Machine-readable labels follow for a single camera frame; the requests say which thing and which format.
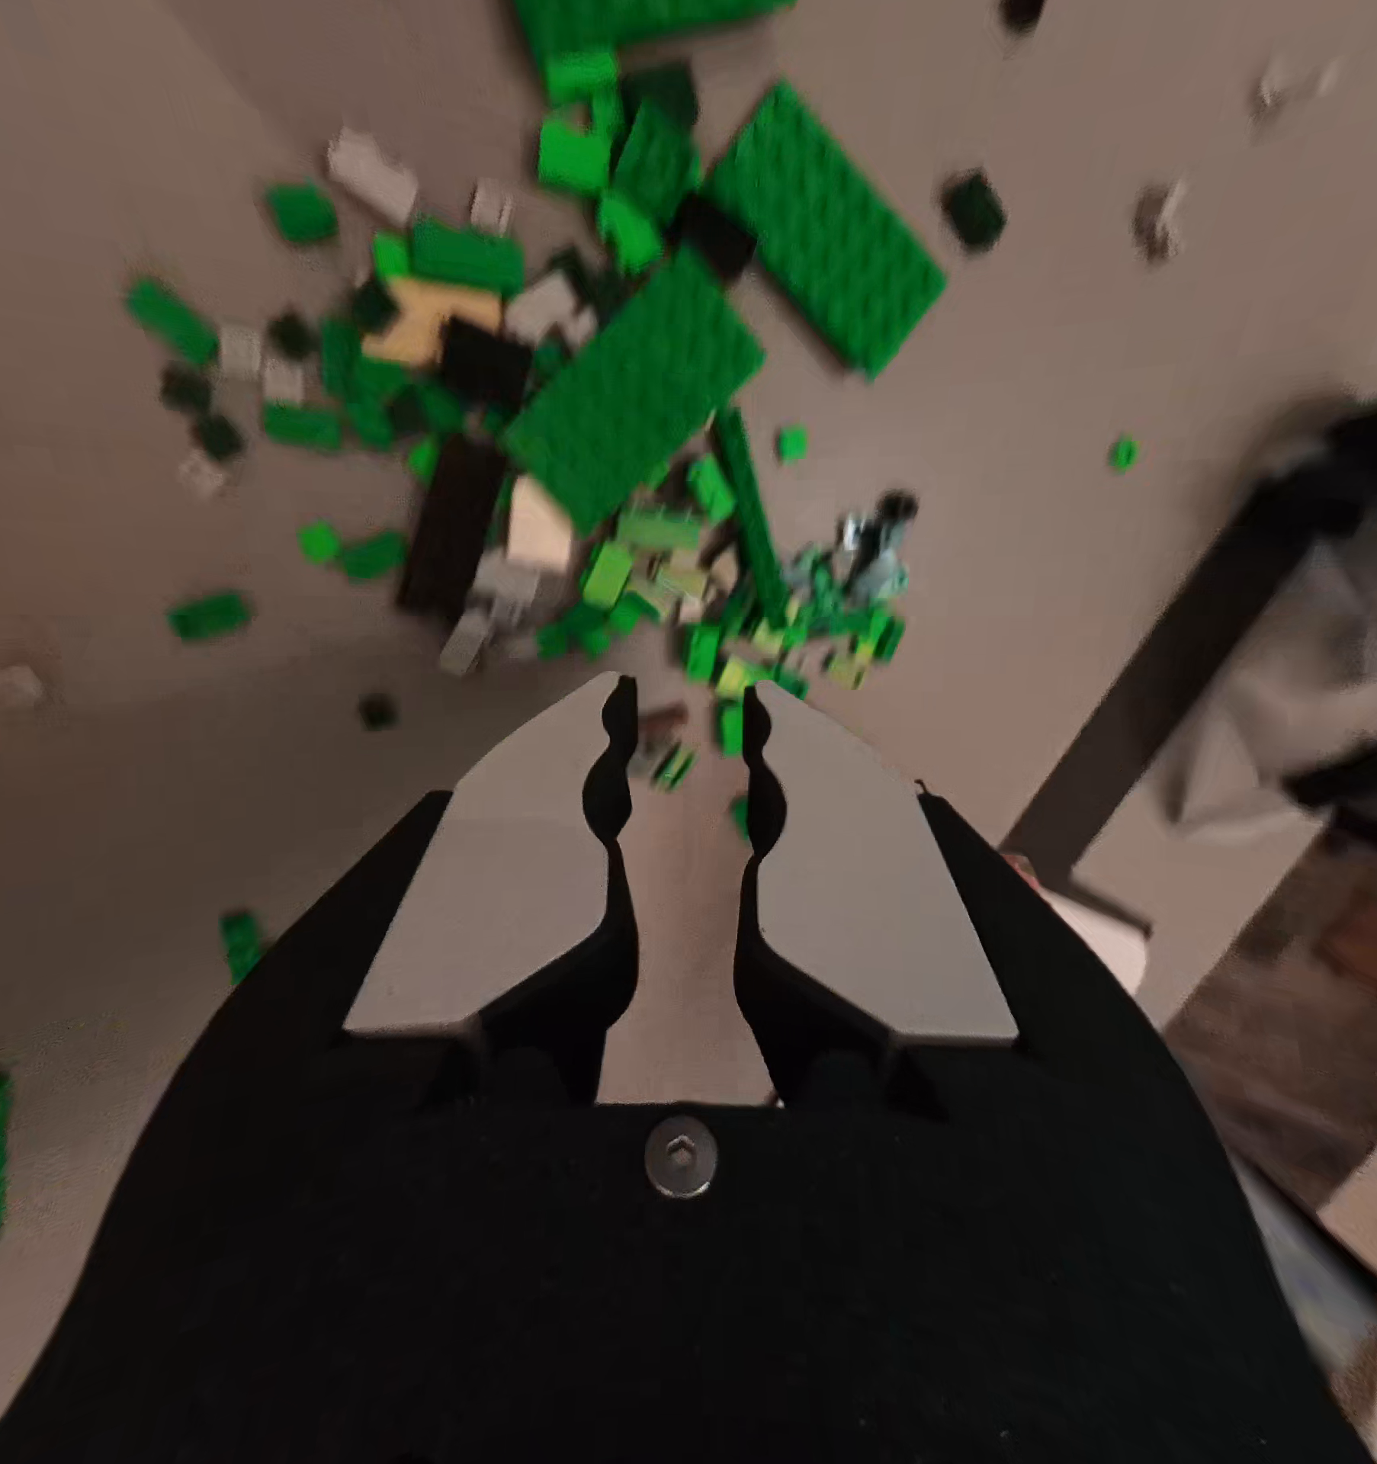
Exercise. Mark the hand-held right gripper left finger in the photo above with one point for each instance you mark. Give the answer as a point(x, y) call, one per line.
point(495, 879)

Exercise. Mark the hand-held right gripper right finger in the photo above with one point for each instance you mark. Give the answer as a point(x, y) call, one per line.
point(871, 902)

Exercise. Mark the small dark green lego piece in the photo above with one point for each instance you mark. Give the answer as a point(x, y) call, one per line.
point(377, 711)

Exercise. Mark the green lego tile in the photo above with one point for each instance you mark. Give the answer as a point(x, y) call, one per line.
point(240, 943)

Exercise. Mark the pile of lego pieces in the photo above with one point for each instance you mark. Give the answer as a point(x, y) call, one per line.
point(631, 388)

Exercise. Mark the small green lego plate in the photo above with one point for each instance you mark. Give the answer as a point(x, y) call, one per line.
point(1125, 454)

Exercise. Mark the dark green lego brick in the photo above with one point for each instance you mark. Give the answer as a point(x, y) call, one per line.
point(971, 209)

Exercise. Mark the black lego piece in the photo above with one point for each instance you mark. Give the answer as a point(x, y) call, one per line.
point(1019, 11)

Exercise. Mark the black and white device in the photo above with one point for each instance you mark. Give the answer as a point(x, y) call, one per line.
point(1272, 685)

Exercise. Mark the white lego bracket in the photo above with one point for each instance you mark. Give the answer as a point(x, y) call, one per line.
point(1290, 84)

